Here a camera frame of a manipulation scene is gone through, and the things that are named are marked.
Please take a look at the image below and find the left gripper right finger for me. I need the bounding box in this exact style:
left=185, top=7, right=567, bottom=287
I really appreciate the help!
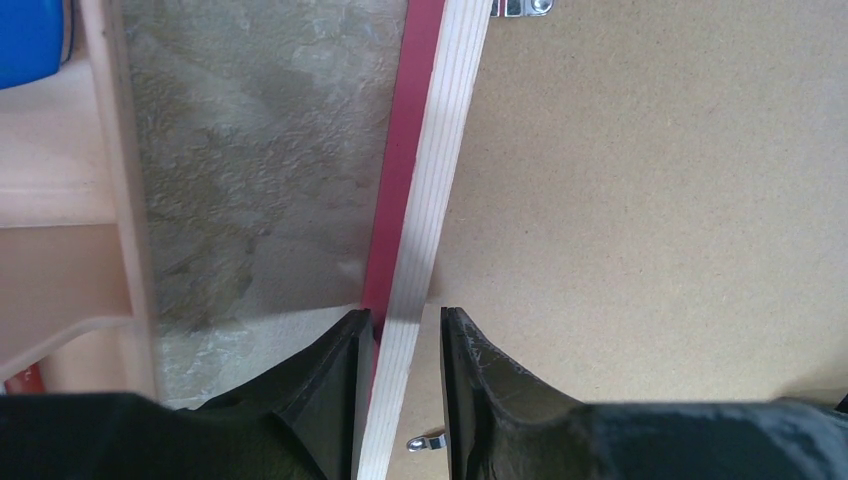
left=440, top=307, right=847, bottom=479

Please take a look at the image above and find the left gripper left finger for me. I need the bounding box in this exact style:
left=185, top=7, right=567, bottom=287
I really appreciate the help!
left=1, top=310, right=374, bottom=479

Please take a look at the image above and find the brown cardboard backing board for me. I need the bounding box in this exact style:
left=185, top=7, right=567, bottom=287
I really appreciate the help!
left=388, top=1, right=847, bottom=479

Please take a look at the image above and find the pink wooden photo frame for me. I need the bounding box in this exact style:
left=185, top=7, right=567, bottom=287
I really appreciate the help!
left=357, top=1, right=491, bottom=479

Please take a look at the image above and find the orange plastic desk organizer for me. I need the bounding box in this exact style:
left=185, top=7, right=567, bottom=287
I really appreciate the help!
left=1, top=1, right=159, bottom=398

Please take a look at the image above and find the small red white box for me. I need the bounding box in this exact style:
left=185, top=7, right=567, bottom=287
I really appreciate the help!
left=3, top=363, right=46, bottom=395

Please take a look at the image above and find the blue stapler in organizer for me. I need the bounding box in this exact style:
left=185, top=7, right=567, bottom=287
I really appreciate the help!
left=1, top=0, right=75, bottom=89

